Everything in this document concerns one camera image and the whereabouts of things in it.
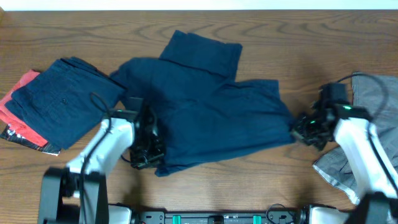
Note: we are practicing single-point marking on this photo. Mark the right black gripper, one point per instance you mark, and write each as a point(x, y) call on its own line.
point(300, 132)

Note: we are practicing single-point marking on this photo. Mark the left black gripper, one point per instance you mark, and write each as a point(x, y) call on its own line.
point(159, 154)

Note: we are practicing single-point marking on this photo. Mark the navy blue shorts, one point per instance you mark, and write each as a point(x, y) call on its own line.
point(204, 114)

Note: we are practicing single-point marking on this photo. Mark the grey shorts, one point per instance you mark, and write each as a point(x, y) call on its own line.
point(333, 166)

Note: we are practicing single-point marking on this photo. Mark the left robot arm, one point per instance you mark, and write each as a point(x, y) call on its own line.
point(78, 192)

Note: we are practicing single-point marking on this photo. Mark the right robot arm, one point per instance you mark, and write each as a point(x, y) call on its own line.
point(351, 128)

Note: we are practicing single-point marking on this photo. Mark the folded navy shorts on stack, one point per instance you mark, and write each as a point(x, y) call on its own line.
point(59, 104)

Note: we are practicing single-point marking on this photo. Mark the folded black printed garment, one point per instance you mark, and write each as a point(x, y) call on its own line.
point(12, 136)

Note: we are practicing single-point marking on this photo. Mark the folded red garment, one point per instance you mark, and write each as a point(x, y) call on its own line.
point(13, 121)

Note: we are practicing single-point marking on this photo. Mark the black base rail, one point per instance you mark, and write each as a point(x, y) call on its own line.
point(273, 215)

